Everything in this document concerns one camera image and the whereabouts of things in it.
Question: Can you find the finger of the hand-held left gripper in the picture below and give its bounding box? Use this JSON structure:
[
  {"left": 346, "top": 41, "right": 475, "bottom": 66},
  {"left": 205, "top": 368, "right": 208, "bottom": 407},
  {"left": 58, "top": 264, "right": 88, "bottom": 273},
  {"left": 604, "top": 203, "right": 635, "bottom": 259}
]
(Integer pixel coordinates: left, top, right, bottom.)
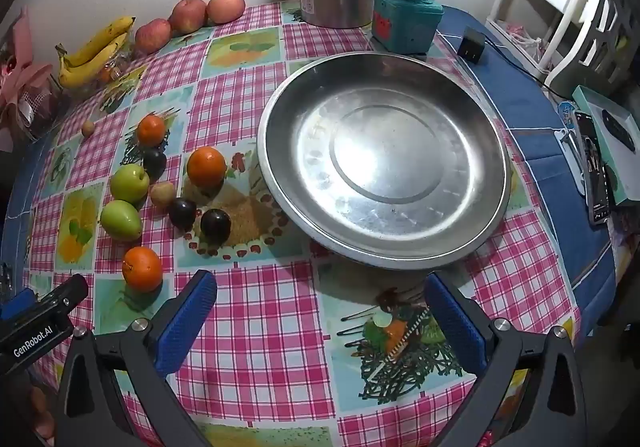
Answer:
[{"left": 30, "top": 274, "right": 90, "bottom": 317}]

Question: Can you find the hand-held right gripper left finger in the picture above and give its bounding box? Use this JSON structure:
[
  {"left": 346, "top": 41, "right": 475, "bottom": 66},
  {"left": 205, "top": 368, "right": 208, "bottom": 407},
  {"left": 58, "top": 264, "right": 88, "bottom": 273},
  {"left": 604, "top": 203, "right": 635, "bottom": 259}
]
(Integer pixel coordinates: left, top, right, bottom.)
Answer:
[{"left": 54, "top": 269, "right": 218, "bottom": 447}]

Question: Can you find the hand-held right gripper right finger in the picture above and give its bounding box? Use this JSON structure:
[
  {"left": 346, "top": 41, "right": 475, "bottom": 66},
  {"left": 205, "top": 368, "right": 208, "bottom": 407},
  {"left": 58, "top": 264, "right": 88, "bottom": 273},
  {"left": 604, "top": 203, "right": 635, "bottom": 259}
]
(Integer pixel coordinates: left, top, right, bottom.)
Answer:
[{"left": 424, "top": 272, "right": 588, "bottom": 447}]

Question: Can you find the large orange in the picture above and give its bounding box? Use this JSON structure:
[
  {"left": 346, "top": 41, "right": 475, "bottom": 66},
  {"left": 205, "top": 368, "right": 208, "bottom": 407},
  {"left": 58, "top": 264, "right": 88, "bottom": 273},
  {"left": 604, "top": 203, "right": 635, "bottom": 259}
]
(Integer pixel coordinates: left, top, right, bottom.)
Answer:
[
  {"left": 186, "top": 146, "right": 227, "bottom": 188},
  {"left": 122, "top": 247, "right": 164, "bottom": 293}
]

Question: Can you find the oval green apple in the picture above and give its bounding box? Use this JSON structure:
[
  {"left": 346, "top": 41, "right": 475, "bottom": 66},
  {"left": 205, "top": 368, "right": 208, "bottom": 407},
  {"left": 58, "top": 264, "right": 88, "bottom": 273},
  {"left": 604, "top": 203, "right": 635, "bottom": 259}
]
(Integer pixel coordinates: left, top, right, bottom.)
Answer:
[{"left": 100, "top": 200, "right": 142, "bottom": 243}]

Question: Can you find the dark plum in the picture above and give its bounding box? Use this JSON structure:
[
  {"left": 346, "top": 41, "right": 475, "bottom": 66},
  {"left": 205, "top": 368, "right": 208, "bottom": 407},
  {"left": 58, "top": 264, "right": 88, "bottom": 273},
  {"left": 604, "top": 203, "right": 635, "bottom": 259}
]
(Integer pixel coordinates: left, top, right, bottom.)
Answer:
[
  {"left": 142, "top": 148, "right": 168, "bottom": 179},
  {"left": 168, "top": 198, "right": 197, "bottom": 230},
  {"left": 200, "top": 208, "right": 232, "bottom": 244}
]

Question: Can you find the round green apple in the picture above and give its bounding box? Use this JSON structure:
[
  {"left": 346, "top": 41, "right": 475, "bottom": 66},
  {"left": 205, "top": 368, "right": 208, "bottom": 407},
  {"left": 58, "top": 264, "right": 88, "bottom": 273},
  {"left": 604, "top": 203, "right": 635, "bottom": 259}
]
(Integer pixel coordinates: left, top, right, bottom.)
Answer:
[{"left": 110, "top": 164, "right": 151, "bottom": 204}]

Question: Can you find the brown kiwi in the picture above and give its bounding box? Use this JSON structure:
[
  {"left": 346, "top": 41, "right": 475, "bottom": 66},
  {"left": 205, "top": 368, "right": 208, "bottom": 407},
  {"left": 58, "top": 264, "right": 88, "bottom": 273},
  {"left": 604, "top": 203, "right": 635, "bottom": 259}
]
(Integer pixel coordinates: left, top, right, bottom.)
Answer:
[{"left": 151, "top": 181, "right": 177, "bottom": 208}]

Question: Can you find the small orange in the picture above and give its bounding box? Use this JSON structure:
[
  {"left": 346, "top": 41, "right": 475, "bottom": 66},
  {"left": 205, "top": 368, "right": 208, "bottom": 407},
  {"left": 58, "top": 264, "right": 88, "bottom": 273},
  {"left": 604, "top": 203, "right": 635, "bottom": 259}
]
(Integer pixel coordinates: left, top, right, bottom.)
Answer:
[{"left": 136, "top": 115, "right": 166, "bottom": 148}]

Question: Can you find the round steel basin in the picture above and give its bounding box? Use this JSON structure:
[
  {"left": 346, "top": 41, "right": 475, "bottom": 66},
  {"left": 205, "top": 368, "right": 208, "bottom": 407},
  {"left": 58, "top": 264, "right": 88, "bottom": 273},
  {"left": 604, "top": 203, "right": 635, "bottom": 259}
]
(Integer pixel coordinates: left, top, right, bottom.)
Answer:
[{"left": 256, "top": 52, "right": 512, "bottom": 270}]

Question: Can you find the person's left hand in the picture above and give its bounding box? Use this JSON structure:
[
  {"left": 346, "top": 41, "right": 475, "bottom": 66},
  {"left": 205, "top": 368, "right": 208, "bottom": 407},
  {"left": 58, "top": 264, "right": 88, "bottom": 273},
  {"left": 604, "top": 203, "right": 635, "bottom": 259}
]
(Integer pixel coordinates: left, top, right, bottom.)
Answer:
[{"left": 27, "top": 384, "right": 57, "bottom": 440}]

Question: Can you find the pink checkered fruit-print tablecloth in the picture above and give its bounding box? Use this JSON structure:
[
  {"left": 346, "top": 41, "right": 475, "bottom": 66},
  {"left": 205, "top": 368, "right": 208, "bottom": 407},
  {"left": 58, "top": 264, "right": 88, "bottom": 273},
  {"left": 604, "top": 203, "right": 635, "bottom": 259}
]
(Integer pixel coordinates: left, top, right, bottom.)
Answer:
[{"left": 20, "top": 0, "right": 583, "bottom": 447}]

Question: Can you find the white plastic object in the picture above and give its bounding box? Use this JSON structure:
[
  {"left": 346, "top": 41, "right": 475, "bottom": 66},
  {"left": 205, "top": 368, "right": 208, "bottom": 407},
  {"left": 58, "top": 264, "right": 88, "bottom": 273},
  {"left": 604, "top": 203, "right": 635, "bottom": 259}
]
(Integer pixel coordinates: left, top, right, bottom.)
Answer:
[{"left": 557, "top": 129, "right": 587, "bottom": 194}]

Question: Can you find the black smartphone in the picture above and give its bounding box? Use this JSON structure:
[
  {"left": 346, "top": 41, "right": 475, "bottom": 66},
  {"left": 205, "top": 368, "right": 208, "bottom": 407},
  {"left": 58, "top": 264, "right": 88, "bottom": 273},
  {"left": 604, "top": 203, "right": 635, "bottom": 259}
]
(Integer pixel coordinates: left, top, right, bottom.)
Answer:
[{"left": 572, "top": 109, "right": 613, "bottom": 227}]

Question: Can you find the pink wrapped flower bouquet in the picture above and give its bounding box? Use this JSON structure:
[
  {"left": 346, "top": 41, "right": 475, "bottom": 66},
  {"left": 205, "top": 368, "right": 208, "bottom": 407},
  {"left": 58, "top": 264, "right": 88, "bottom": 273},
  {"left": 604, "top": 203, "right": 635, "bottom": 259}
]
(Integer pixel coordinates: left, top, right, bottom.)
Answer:
[{"left": 0, "top": 7, "right": 71, "bottom": 142}]

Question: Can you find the teal and white product box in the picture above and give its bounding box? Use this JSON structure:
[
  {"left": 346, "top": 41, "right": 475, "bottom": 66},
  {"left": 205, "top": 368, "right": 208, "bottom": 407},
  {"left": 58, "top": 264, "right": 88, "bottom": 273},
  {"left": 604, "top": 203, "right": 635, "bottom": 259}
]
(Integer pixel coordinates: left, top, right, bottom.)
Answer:
[{"left": 572, "top": 85, "right": 640, "bottom": 206}]

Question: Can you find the clear plastic container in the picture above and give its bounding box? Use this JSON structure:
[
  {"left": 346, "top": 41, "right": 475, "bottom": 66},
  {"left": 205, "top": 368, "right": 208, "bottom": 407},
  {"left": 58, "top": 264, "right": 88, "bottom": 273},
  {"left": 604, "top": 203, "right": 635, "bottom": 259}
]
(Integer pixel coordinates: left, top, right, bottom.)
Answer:
[{"left": 70, "top": 44, "right": 146, "bottom": 98}]

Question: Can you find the blue quilted table cover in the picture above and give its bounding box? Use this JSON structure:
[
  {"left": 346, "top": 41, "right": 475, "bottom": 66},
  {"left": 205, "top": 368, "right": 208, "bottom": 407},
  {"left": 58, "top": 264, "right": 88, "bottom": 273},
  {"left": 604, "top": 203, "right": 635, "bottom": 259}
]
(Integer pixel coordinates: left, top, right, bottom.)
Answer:
[{"left": 0, "top": 4, "right": 618, "bottom": 428}]

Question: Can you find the yellow banana bunch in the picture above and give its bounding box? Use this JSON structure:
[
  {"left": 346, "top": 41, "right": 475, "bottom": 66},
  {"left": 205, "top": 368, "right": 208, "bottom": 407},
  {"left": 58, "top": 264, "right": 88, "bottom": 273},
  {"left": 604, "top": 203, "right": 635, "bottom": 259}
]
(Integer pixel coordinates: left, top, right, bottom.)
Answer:
[{"left": 55, "top": 16, "right": 137, "bottom": 88}]

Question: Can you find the red apple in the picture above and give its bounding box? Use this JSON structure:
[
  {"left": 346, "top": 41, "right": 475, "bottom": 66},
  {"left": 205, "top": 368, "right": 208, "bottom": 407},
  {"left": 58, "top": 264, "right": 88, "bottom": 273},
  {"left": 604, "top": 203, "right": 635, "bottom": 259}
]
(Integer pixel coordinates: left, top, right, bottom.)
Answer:
[
  {"left": 206, "top": 0, "right": 246, "bottom": 24},
  {"left": 134, "top": 18, "right": 172, "bottom": 55},
  {"left": 168, "top": 0, "right": 208, "bottom": 34}
]

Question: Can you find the black power adapter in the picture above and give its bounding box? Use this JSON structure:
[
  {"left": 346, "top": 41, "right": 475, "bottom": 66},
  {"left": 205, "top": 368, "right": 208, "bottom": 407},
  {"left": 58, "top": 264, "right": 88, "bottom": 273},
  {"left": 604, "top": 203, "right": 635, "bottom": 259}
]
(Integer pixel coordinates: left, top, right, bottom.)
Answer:
[{"left": 457, "top": 27, "right": 485, "bottom": 64}]

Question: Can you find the pink plastic bag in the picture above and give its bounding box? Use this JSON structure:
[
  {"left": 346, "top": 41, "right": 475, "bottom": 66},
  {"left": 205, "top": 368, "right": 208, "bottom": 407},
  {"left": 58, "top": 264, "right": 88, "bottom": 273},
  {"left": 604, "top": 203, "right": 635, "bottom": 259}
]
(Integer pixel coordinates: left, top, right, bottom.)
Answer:
[{"left": 505, "top": 24, "right": 542, "bottom": 58}]

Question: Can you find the white plastic basket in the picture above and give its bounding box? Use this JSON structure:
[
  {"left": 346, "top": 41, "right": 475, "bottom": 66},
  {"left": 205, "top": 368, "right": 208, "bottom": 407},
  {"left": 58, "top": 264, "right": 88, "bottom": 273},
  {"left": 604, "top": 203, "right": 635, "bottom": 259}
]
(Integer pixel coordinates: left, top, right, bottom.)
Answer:
[{"left": 545, "top": 0, "right": 636, "bottom": 98}]

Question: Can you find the black power cable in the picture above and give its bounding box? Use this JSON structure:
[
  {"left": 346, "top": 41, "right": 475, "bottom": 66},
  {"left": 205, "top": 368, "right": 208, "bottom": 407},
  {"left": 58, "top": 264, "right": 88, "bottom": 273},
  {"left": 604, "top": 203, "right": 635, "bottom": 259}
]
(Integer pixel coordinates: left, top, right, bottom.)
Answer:
[{"left": 480, "top": 39, "right": 566, "bottom": 102}]

